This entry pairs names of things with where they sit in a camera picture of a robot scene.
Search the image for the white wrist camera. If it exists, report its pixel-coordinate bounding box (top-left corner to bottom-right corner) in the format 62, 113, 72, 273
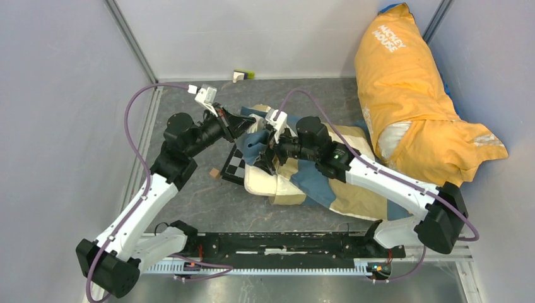
265, 109, 288, 131
187, 84, 218, 116

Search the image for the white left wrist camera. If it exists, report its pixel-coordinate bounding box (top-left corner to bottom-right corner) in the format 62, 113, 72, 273
187, 84, 218, 116

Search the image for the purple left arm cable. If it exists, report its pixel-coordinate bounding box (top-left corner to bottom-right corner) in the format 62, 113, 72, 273
85, 83, 191, 303

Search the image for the aluminium frame post right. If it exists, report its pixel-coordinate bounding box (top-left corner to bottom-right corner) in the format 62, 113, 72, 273
422, 0, 454, 43

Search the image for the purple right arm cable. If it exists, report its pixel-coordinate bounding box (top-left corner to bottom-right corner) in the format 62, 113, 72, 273
278, 88, 481, 242

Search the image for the small white green block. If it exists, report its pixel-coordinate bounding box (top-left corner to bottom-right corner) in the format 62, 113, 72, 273
232, 69, 256, 83

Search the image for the black white checkerboard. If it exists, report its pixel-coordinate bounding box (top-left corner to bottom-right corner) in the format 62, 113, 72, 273
221, 145, 245, 186

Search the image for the yellow Mickey Mouse pillow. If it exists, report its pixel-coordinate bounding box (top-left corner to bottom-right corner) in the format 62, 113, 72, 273
354, 3, 509, 186

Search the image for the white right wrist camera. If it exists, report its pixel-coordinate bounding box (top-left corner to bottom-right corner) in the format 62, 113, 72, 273
265, 109, 288, 131

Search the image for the aluminium frame rail front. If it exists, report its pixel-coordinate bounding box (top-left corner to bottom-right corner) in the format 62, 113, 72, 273
95, 232, 474, 262

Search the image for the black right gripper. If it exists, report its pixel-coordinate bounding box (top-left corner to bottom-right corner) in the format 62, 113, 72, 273
252, 123, 319, 175

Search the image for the white slotted cable duct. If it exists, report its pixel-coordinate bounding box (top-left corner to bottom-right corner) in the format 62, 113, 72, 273
144, 258, 391, 277

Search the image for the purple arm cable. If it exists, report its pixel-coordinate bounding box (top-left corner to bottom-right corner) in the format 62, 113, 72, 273
85, 83, 191, 303
278, 88, 481, 242

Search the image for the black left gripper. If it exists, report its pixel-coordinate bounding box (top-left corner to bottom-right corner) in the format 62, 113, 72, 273
185, 102, 257, 158

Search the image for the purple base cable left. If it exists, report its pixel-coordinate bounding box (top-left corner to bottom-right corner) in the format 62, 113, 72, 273
169, 252, 234, 283

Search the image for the small wooden letter cube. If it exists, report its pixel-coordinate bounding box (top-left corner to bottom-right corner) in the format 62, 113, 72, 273
209, 168, 221, 179

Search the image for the blue beige checkered pillowcase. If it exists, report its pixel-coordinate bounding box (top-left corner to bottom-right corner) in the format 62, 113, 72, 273
240, 105, 411, 221

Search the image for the cream white pillow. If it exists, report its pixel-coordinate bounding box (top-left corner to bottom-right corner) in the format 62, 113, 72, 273
237, 108, 307, 205

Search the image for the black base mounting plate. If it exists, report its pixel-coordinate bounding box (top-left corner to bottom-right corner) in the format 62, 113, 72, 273
180, 231, 406, 259

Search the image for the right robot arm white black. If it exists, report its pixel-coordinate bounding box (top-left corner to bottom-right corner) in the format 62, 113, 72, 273
256, 110, 469, 258

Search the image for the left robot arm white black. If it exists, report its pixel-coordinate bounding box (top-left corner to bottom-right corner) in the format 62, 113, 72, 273
76, 104, 256, 302

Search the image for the aluminium frame post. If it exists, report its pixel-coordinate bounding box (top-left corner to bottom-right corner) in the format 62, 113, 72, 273
104, 0, 159, 83
422, 0, 454, 43

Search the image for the aluminium frame post left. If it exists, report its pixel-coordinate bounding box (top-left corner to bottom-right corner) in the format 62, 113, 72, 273
104, 0, 159, 83

